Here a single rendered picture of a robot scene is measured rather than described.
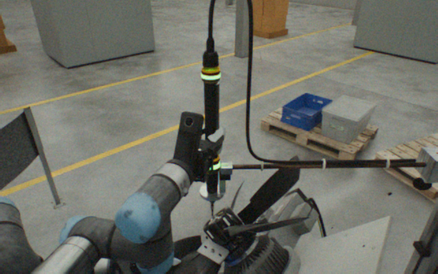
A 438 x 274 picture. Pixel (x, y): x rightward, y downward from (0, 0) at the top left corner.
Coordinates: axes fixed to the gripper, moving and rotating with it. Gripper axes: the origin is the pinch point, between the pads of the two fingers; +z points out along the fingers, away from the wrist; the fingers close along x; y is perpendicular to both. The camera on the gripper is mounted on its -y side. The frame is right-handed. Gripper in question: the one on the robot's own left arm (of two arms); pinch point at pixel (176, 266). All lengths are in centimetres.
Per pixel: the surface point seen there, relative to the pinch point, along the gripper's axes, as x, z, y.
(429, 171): -34, 68, -4
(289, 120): 64, 119, 284
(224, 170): -34.2, 14.4, -1.3
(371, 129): 71, 216, 268
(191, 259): -1.5, 4.5, 1.0
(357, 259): -13, 49, -13
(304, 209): -2, 48, 24
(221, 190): -27.4, 13.6, -0.5
